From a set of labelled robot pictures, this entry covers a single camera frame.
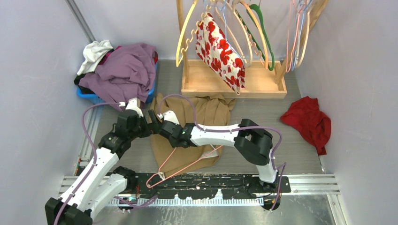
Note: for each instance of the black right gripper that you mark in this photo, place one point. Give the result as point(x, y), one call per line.
point(175, 124)

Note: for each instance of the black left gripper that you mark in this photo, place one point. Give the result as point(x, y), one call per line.
point(147, 132)

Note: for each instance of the pink wire hanger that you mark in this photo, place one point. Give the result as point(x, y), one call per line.
point(213, 153)

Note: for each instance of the tan garment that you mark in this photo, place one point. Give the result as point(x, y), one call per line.
point(210, 110)

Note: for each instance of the red poppy print skirt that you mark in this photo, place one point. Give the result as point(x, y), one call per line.
point(215, 51)

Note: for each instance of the yellow hanger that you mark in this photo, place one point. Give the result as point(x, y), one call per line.
point(183, 43)

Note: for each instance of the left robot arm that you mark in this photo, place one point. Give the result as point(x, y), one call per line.
point(87, 196)

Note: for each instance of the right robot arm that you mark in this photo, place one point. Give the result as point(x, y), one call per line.
point(253, 142)

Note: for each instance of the wooden hanger rack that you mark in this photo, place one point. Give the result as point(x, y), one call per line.
point(198, 79)

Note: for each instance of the light wooden hanger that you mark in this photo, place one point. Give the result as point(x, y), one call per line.
point(236, 34)

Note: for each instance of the green hanger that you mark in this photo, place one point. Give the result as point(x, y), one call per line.
point(251, 44)

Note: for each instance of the orange hanger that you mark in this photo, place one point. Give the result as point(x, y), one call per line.
point(261, 34)

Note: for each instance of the beige wooden hanger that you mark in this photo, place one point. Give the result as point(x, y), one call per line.
point(299, 59)

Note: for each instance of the blue plastic basket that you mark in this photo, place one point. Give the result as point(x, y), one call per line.
point(150, 93)

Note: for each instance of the purple garment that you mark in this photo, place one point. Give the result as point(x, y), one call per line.
point(140, 51)

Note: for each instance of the white garment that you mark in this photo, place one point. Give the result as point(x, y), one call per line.
point(93, 54)

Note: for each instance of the red garment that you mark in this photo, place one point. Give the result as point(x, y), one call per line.
point(314, 126)

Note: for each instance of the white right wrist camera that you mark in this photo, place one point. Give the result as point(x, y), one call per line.
point(168, 116)

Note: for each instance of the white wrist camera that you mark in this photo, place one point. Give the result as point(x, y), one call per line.
point(168, 116)
point(132, 104)

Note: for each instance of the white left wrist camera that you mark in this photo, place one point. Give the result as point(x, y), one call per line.
point(132, 104)

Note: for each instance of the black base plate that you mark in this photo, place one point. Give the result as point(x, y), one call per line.
point(207, 186)

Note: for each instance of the light blue wire hanger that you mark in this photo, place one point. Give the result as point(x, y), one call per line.
point(299, 32)

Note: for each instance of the aluminium rail frame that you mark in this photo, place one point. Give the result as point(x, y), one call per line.
point(306, 184)

